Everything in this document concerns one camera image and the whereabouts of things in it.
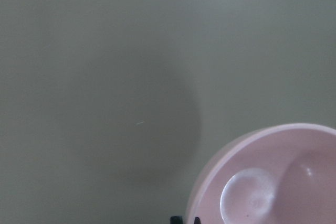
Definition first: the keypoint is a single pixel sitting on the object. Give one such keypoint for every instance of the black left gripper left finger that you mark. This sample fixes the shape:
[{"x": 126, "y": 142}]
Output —
[{"x": 176, "y": 220}]

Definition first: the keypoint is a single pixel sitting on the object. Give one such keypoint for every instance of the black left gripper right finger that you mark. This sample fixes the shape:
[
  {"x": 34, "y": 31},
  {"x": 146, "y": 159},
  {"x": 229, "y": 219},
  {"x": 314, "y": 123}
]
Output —
[{"x": 197, "y": 220}]

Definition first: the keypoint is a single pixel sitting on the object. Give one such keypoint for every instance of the small pink bowl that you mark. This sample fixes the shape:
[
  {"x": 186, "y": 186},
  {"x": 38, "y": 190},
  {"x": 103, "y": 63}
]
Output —
[{"x": 280, "y": 174}]

